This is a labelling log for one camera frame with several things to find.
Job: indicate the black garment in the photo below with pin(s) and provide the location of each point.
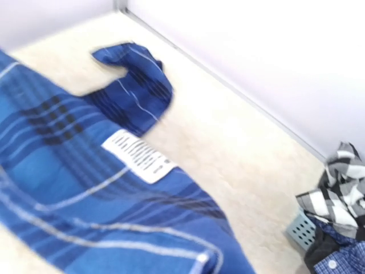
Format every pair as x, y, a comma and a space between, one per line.
323, 246

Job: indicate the light blue plastic basket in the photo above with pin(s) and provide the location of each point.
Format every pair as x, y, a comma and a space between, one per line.
302, 230

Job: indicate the blue plaid long sleeve shirt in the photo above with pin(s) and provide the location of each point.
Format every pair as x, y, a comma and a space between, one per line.
81, 187

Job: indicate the black white checkered shirt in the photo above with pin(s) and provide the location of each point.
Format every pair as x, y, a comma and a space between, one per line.
338, 199

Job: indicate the small blue check shirt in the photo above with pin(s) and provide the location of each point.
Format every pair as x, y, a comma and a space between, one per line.
348, 259

